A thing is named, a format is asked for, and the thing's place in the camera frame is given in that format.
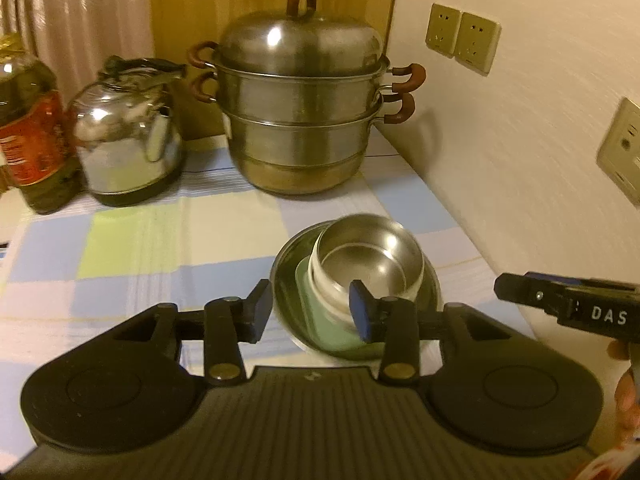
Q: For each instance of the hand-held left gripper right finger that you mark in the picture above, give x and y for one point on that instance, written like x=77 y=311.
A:
x=361 y=311

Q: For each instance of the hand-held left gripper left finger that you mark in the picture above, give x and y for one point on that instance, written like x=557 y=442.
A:
x=260 y=311

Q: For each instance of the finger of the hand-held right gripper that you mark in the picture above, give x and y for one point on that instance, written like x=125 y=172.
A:
x=530 y=295
x=575 y=280

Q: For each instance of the large shallow steel plate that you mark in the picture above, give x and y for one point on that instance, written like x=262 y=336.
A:
x=285 y=282

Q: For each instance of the stainless steel bowl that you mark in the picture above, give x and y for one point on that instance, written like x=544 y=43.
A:
x=370 y=260

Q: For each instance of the person's right hand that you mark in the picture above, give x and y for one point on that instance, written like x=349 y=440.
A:
x=627 y=400

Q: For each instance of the checkered tablecloth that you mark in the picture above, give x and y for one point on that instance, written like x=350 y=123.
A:
x=150 y=250

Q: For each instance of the stainless steel steamer pot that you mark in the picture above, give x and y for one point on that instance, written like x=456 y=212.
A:
x=295 y=110

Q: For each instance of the stainless steel kettle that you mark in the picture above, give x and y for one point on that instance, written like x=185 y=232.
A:
x=125 y=145

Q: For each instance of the cooking oil bottle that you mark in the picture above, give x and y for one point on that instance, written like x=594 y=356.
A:
x=35 y=140

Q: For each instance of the beige curtain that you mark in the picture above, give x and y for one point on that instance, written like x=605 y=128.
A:
x=85 y=15

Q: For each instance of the beige wall socket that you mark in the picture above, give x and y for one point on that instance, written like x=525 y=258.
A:
x=622 y=147
x=477 y=42
x=443 y=29

